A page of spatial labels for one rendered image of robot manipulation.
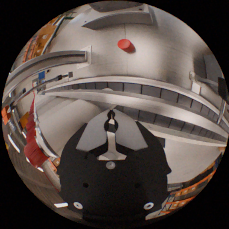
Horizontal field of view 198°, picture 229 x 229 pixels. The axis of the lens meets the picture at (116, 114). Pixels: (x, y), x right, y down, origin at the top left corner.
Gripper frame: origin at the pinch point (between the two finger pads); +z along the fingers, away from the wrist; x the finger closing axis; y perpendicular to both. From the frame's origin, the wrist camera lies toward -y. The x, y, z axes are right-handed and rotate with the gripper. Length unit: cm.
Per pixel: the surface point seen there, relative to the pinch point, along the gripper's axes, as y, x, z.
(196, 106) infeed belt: -2.6, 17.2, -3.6
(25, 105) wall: 28, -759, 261
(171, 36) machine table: -20.1, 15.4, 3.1
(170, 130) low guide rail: 3.3, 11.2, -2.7
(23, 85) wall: -151, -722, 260
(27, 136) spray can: -0.7, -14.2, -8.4
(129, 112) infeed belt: 2.8, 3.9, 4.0
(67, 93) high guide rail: -3.4, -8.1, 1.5
